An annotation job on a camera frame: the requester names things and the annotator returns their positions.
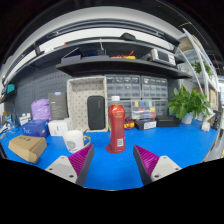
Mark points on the black box white label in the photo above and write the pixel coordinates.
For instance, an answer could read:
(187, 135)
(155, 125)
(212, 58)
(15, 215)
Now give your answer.
(145, 124)

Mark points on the red drink bottle white cap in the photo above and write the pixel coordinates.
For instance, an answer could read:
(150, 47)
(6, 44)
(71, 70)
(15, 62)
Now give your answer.
(116, 126)

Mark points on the grey small-parts drawer cabinet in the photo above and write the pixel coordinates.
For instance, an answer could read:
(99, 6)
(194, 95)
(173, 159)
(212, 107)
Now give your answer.
(154, 88)
(123, 86)

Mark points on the black flat case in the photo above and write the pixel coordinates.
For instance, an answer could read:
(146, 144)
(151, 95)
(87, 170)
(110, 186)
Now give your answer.
(167, 121)

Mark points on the black rectangular pouch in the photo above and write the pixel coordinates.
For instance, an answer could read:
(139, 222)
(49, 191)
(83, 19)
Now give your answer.
(96, 112)

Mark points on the yellow hand tool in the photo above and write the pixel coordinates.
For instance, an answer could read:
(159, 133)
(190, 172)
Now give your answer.
(123, 57)

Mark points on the blue product box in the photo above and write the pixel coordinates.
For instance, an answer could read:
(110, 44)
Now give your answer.
(35, 128)

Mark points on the dark grey upright box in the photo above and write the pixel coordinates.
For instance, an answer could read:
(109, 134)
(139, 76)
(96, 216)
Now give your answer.
(58, 106)

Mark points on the beige dotted storage bin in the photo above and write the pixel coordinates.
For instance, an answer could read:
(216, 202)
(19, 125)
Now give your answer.
(77, 100)

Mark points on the brown cardboard box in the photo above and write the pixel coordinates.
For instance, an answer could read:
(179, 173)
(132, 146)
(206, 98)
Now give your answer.
(27, 148)

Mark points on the flat round red coaster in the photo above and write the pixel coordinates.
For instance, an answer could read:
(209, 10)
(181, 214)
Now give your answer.
(107, 149)

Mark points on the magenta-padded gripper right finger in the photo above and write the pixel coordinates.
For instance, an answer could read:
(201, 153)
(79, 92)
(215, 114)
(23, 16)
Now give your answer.
(163, 166)

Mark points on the black overhead desk shelf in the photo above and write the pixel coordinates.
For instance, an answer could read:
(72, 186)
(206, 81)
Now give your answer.
(116, 68)

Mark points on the small teal-screen monitor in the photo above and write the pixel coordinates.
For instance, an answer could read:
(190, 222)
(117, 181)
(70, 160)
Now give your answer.
(10, 88)

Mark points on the white shelf unit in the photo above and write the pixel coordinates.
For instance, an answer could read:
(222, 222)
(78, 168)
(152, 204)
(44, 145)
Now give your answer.
(203, 66)

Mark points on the white product box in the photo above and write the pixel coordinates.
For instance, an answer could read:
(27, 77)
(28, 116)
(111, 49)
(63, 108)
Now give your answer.
(58, 127)

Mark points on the grey bench instrument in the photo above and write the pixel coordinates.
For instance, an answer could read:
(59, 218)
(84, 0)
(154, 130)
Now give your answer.
(163, 56)

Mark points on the white power adapter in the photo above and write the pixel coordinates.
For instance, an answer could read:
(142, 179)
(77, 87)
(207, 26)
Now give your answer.
(206, 126)

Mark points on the green potted plant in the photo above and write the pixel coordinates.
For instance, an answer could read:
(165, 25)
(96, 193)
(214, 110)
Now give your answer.
(186, 103)

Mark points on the yellow multimeter red leads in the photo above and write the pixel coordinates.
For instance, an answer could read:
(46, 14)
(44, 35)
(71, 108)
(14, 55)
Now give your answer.
(129, 124)

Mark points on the purple plastic bag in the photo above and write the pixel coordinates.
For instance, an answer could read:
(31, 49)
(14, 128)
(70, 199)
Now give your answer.
(40, 110)

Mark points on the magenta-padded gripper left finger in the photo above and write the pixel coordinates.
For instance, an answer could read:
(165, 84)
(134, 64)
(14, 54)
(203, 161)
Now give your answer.
(62, 166)

